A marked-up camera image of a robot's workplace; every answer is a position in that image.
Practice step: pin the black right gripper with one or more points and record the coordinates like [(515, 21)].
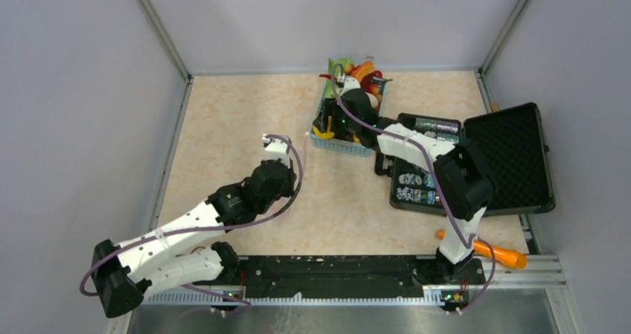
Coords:
[(335, 127)]

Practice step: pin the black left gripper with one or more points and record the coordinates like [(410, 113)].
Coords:
[(292, 179)]

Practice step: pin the clear zip bag pink dots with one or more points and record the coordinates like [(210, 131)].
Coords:
[(300, 158)]

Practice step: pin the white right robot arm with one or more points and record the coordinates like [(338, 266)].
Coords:
[(460, 173)]

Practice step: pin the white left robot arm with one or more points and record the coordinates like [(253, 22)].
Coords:
[(125, 274)]

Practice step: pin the light blue plastic basket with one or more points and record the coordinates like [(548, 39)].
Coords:
[(340, 144)]

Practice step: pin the red toy chili pepper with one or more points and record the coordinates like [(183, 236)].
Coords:
[(330, 77)]

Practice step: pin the blue green chip row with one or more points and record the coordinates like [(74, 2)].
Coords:
[(425, 125)]

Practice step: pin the purple chip row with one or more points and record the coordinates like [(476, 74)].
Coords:
[(447, 127)]

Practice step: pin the black poker chip case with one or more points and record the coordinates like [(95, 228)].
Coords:
[(512, 141)]

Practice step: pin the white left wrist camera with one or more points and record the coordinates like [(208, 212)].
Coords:
[(276, 148)]

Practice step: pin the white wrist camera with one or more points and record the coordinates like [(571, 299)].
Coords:
[(345, 84), (276, 148)]

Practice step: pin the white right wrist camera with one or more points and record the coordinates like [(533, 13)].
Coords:
[(345, 84)]

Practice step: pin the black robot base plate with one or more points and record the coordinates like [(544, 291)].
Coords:
[(344, 277)]

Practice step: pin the orange handled tool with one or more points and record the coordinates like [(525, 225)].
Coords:
[(509, 258)]

